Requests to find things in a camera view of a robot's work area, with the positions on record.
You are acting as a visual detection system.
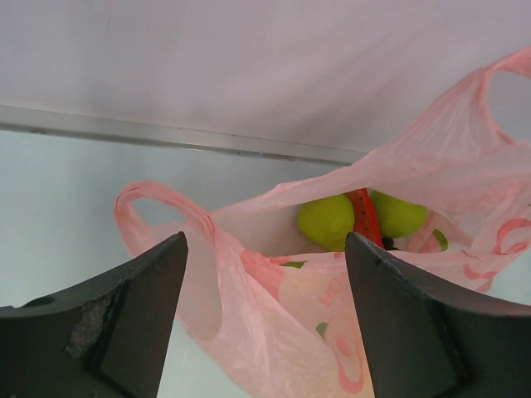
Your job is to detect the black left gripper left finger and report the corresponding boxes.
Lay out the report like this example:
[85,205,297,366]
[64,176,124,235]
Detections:
[1,232,188,397]

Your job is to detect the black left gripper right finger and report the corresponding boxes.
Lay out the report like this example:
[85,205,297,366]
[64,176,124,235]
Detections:
[345,233,530,398]

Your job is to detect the green fake fruit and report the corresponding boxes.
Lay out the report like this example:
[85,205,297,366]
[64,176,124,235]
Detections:
[370,191,427,239]
[297,194,355,252]

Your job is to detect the pink plastic bag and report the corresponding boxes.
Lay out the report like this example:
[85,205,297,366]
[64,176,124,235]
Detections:
[114,48,530,397]

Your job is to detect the black fake grapes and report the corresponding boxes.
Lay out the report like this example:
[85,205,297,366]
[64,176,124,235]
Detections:
[382,237,399,250]

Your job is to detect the red watermelon slice toy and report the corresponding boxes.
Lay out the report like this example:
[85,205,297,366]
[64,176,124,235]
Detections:
[346,188,384,248]

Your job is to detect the aluminium frame rail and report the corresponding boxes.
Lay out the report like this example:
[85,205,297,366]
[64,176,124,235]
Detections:
[1,105,366,165]

